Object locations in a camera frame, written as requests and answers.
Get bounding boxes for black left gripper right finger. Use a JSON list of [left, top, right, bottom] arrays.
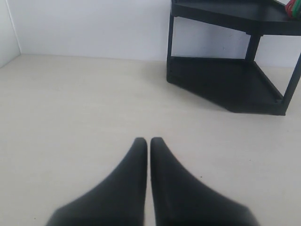
[[150, 137, 258, 226]]

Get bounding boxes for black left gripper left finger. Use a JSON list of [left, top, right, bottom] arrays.
[[47, 137, 147, 226]]

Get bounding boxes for bunch of colourful key tags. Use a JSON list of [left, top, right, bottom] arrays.
[[285, 0, 301, 20]]

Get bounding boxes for black two-tier metal rack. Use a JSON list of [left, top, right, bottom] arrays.
[[166, 0, 301, 115]]

